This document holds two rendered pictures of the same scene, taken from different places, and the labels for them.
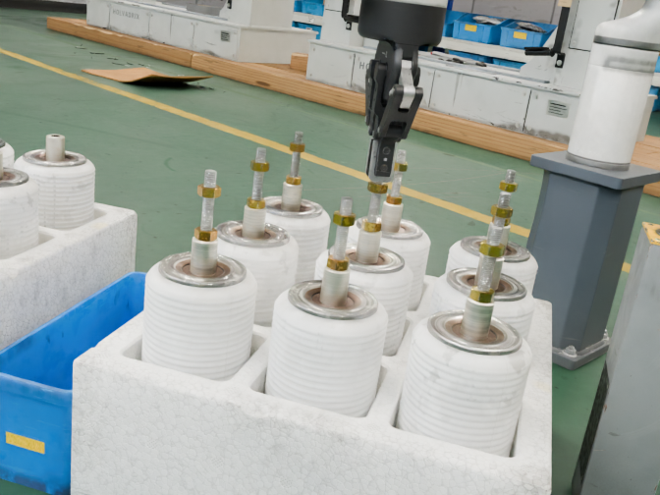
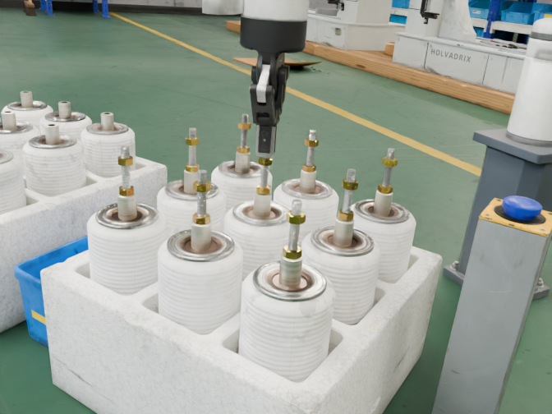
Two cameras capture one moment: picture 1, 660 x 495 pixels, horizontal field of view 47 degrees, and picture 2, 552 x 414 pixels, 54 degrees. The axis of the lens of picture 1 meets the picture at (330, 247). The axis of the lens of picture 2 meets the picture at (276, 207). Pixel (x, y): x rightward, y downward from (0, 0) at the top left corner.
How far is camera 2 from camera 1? 27 cm
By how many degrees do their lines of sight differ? 18
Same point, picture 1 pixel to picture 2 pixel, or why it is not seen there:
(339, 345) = (188, 279)
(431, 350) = (246, 291)
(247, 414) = (127, 322)
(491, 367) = (282, 310)
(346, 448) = (182, 356)
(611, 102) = (539, 89)
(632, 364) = (467, 317)
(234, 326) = (138, 257)
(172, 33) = not seen: hidden behind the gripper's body
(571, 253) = not seen: hidden behind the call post
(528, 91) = not seen: outside the picture
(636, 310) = (469, 273)
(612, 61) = (540, 53)
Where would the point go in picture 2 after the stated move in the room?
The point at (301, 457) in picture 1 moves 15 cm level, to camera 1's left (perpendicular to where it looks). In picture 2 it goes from (158, 356) to (45, 321)
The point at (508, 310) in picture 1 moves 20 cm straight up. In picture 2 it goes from (344, 264) to (370, 84)
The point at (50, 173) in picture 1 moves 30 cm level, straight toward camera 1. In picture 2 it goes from (98, 139) to (34, 205)
